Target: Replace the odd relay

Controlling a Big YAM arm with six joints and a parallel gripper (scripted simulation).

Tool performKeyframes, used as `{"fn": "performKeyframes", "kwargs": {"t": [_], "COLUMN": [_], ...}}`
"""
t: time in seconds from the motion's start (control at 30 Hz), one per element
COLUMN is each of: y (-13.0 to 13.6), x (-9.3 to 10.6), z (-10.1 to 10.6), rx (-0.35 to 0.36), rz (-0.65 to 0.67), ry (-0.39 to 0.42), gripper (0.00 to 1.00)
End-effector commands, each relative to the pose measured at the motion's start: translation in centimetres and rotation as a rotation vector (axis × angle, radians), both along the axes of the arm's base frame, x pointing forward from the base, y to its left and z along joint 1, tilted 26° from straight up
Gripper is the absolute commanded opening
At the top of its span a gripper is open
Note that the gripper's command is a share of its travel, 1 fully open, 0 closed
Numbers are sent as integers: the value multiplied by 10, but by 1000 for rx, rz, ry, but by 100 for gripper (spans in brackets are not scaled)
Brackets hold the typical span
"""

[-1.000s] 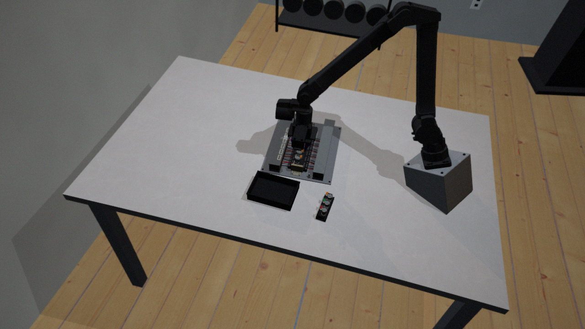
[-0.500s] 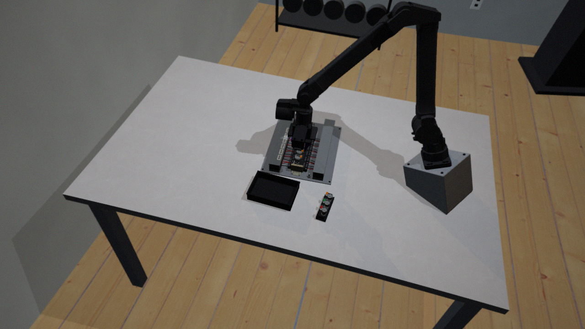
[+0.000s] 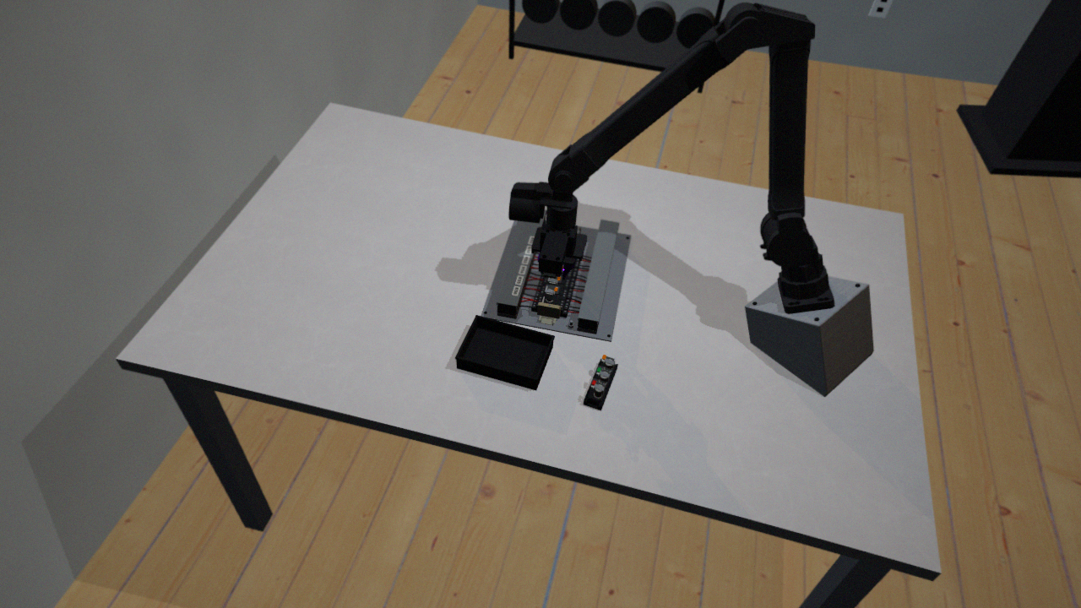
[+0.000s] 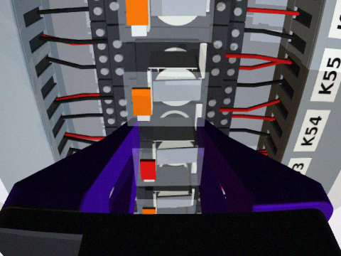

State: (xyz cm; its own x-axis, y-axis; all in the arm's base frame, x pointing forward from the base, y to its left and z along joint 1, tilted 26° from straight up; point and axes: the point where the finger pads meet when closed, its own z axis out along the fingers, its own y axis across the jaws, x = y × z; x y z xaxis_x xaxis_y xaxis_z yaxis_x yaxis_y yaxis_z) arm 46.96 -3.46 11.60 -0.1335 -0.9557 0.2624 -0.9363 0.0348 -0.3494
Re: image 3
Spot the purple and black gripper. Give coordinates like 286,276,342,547
531,222,587,280

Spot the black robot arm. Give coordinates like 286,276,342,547
508,3,835,314

